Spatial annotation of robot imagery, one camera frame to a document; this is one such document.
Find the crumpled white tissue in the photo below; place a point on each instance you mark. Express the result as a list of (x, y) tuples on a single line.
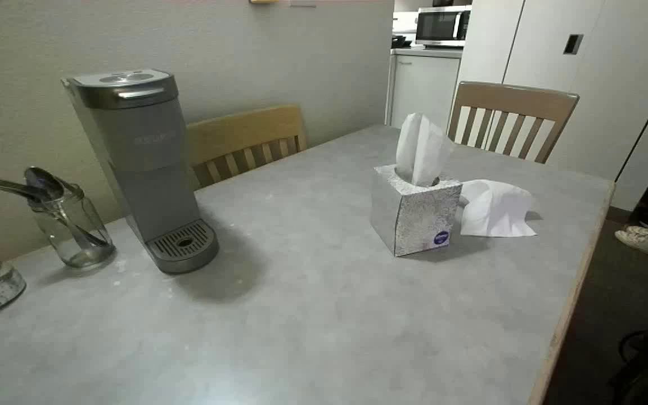
[(496, 210)]

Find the white tissue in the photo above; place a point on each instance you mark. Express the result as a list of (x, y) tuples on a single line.
[(425, 149), (496, 210)]

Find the clear glass jar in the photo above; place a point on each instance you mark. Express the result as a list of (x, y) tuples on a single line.
[(78, 234)]

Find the silver microwave oven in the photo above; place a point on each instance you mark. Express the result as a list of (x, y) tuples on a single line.
[(442, 25)]

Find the metal spoon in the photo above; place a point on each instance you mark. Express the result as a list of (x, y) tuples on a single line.
[(44, 182)]

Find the black wall switch plate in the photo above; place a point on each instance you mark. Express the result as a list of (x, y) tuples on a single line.
[(572, 44)]

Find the light wooden slat chair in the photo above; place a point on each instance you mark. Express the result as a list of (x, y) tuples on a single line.
[(247, 136)]

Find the brown wooden slat chair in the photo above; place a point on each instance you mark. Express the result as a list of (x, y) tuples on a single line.
[(516, 100)]

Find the grey pod coffee maker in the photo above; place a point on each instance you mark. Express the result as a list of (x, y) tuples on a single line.
[(146, 159)]

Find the patterned cube tissue box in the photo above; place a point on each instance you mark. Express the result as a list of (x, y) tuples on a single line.
[(416, 217)]

